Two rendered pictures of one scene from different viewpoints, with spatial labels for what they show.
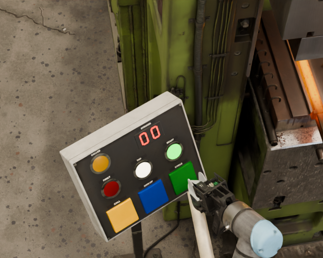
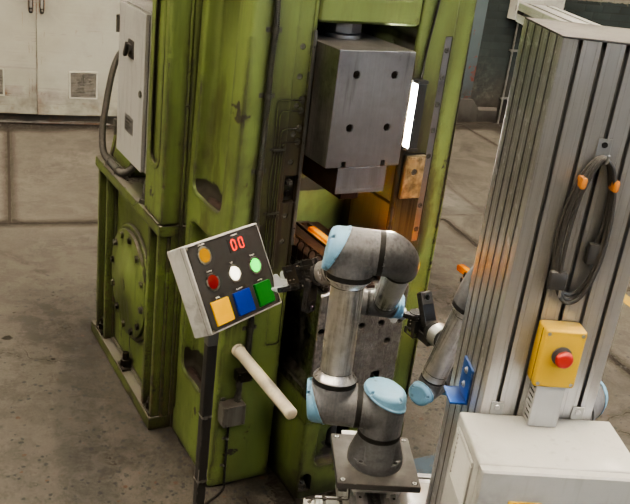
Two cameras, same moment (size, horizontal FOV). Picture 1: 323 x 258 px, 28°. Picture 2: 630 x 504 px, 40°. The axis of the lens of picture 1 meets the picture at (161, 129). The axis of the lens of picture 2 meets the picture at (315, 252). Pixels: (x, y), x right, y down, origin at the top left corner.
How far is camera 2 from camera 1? 1.78 m
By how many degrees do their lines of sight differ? 40
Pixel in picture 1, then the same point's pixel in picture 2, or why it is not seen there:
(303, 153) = not seen: hidden behind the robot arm
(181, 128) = (258, 246)
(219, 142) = (267, 340)
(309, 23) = (342, 152)
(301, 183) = not seen: hidden behind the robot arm
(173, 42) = (238, 194)
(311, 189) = (358, 370)
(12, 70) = (0, 392)
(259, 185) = (315, 355)
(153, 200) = (244, 304)
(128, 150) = (223, 251)
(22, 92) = (18, 408)
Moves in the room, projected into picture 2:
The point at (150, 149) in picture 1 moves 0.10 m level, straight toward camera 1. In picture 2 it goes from (238, 257) to (248, 270)
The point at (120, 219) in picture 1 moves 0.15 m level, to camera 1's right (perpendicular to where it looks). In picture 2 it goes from (221, 313) to (268, 310)
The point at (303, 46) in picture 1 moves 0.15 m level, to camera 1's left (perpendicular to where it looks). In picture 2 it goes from (339, 178) to (298, 177)
